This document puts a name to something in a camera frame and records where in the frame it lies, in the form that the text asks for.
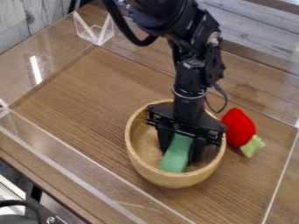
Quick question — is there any light wooden bowl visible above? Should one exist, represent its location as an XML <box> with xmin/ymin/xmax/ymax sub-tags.
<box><xmin>126</xmin><ymin>99</ymin><xmax>228</xmax><ymax>189</ymax></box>

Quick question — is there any clear acrylic corner bracket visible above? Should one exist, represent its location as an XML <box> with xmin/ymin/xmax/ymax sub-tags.
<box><xmin>73</xmin><ymin>12</ymin><xmax>115</xmax><ymax>46</ymax></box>

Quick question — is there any black table clamp mount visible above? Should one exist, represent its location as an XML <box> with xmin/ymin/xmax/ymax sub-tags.
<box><xmin>0</xmin><ymin>185</ymin><xmax>71</xmax><ymax>224</ymax></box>

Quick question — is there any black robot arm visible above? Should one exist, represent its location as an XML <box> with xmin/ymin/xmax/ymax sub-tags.
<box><xmin>129</xmin><ymin>0</ymin><xmax>228</xmax><ymax>163</ymax></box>

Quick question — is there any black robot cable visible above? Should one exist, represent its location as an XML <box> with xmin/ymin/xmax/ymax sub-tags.
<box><xmin>102</xmin><ymin>0</ymin><xmax>162</xmax><ymax>47</ymax></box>

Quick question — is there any clear acrylic tray wall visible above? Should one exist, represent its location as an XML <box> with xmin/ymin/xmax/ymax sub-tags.
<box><xmin>0</xmin><ymin>100</ymin><xmax>196</xmax><ymax>224</ymax></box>

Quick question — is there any green rectangular block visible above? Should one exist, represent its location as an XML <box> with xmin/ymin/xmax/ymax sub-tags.
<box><xmin>160</xmin><ymin>134</ymin><xmax>193</xmax><ymax>173</ymax></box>

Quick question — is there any red plush strawberry toy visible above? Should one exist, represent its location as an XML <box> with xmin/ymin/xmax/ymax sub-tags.
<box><xmin>222</xmin><ymin>108</ymin><xmax>266</xmax><ymax>158</ymax></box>

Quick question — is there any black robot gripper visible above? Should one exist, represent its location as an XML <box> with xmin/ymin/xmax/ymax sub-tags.
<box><xmin>146</xmin><ymin>85</ymin><xmax>228</xmax><ymax>163</ymax></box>

